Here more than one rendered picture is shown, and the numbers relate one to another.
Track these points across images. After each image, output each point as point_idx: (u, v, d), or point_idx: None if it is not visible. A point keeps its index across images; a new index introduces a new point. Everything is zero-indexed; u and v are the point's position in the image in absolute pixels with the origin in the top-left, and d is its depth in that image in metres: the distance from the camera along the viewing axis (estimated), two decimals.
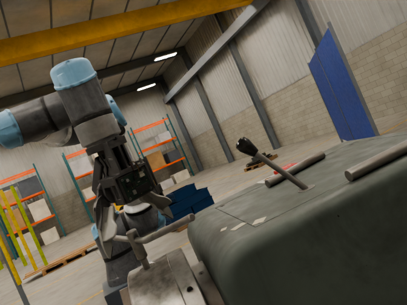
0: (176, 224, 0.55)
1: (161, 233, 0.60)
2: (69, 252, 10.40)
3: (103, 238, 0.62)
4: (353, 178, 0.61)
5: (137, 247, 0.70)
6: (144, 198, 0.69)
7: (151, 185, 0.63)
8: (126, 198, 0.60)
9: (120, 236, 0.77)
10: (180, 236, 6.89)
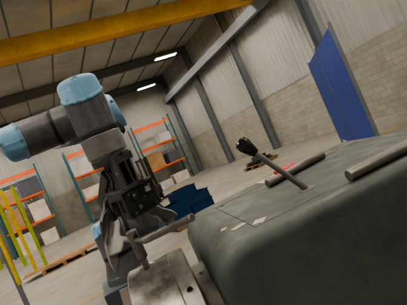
0: (176, 224, 0.55)
1: (161, 233, 0.60)
2: (69, 252, 10.40)
3: (110, 252, 0.63)
4: (353, 178, 0.61)
5: (137, 247, 0.70)
6: (149, 211, 0.69)
7: (157, 199, 0.64)
8: (132, 212, 0.61)
9: None
10: (180, 236, 6.89)
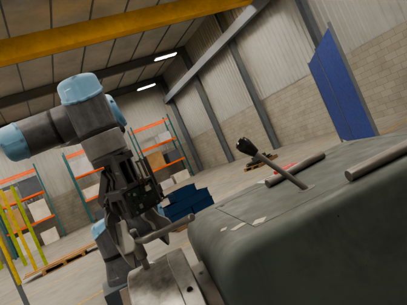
0: (176, 224, 0.55)
1: (161, 233, 0.60)
2: (69, 252, 10.40)
3: (123, 252, 0.64)
4: (353, 178, 0.61)
5: (137, 247, 0.70)
6: (146, 215, 0.68)
7: (157, 198, 0.64)
8: (132, 212, 0.61)
9: None
10: (180, 236, 6.89)
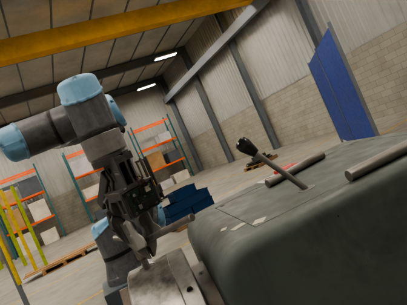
0: (176, 224, 0.55)
1: (161, 233, 0.60)
2: (69, 252, 10.40)
3: (136, 248, 0.66)
4: (353, 178, 0.61)
5: None
6: (140, 219, 0.67)
7: (157, 199, 0.64)
8: (132, 213, 0.61)
9: None
10: (180, 236, 6.89)
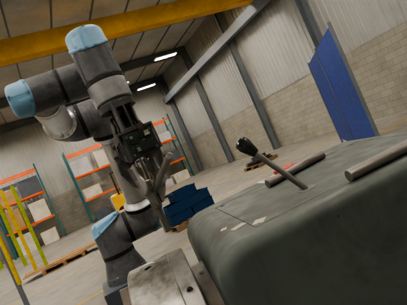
0: (162, 166, 0.55)
1: (157, 177, 0.60)
2: (69, 252, 10.40)
3: (143, 192, 0.68)
4: (353, 178, 0.61)
5: None
6: (148, 166, 0.69)
7: (157, 143, 0.64)
8: (130, 155, 0.63)
9: None
10: (180, 236, 6.89)
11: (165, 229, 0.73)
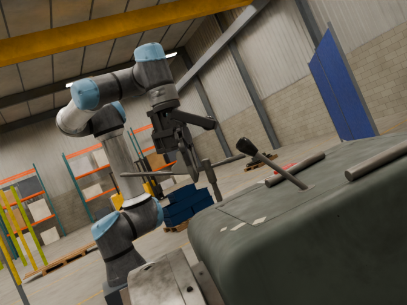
0: (136, 173, 0.93)
1: (158, 172, 0.92)
2: (69, 252, 10.40)
3: None
4: (353, 178, 0.61)
5: (206, 172, 0.89)
6: None
7: (158, 150, 0.88)
8: None
9: (237, 157, 0.86)
10: (180, 236, 6.89)
11: (217, 198, 0.90)
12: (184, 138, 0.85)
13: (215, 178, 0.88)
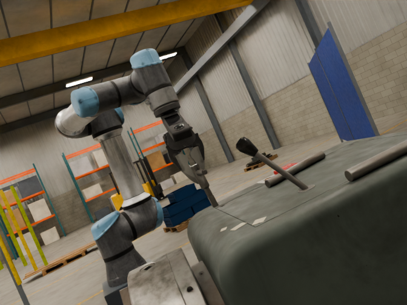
0: None
1: (189, 164, 0.98)
2: (69, 252, 10.40)
3: (202, 167, 0.90)
4: (353, 178, 0.61)
5: (201, 175, 0.86)
6: (185, 157, 0.89)
7: None
8: None
9: (200, 172, 0.77)
10: (180, 236, 6.89)
11: (215, 203, 0.86)
12: (169, 146, 0.87)
13: (203, 186, 0.84)
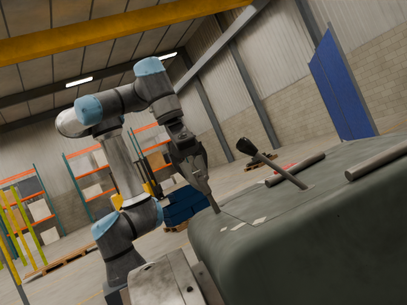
0: None
1: (192, 172, 0.98)
2: (69, 252, 10.40)
3: (205, 175, 0.90)
4: (353, 178, 0.61)
5: (204, 182, 0.86)
6: (188, 164, 0.89)
7: None
8: None
9: (202, 178, 0.77)
10: (180, 236, 6.89)
11: (218, 209, 0.86)
12: (172, 154, 0.87)
13: (205, 192, 0.84)
